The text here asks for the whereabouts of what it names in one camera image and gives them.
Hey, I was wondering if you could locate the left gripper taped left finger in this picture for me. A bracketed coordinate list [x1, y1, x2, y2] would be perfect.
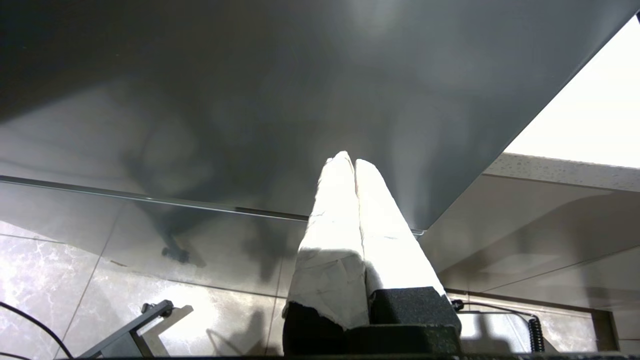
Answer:
[282, 151, 371, 357]

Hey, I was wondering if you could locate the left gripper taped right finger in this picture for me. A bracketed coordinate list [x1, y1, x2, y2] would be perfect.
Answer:
[355, 159, 462, 330]

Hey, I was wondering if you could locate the grey glossy lower door panel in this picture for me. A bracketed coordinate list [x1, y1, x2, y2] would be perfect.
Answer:
[0, 176, 426, 297]

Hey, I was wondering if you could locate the beige base cabinet front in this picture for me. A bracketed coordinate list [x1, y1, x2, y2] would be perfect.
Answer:
[420, 172, 640, 313]

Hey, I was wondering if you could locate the grey glossy cabinet door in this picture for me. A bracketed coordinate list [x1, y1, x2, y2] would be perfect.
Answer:
[0, 0, 640, 235]

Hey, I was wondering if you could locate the tall beige cabinet side panel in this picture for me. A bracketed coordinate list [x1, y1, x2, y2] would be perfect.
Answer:
[502, 15, 640, 170]

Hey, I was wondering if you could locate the black coiled cable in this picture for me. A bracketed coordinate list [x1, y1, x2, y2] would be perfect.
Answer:
[450, 298, 547, 354]

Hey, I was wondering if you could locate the grey metal base bracket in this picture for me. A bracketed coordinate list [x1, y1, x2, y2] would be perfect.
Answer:
[80, 299, 195, 359]

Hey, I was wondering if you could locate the black floor cable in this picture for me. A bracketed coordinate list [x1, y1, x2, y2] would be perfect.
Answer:
[0, 301, 76, 360]

